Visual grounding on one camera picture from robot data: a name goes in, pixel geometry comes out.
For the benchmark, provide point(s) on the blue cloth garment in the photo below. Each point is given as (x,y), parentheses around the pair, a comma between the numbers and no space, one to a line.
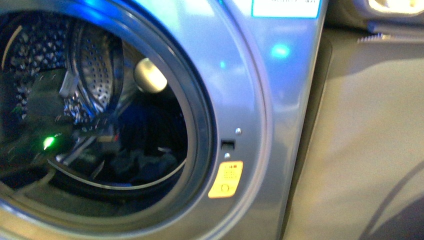
(153,142)

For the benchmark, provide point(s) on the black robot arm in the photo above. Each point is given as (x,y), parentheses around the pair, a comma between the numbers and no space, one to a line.
(36,132)

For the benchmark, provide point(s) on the grey front-load washing machine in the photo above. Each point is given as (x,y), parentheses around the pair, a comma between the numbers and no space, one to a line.
(242,83)

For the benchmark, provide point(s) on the orange warning sticker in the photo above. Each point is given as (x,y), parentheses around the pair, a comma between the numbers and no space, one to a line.
(227,179)

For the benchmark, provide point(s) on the blue white energy label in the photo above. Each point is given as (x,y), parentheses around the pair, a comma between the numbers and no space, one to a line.
(285,8)

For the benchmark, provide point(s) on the steel perforated washer drum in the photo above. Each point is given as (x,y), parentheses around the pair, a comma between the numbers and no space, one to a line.
(100,83)

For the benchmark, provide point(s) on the grey cabinet beside washer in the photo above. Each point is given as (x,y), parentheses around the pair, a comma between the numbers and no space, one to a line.
(359,173)

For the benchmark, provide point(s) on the beige folded blanket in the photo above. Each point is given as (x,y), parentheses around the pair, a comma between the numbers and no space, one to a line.
(384,21)

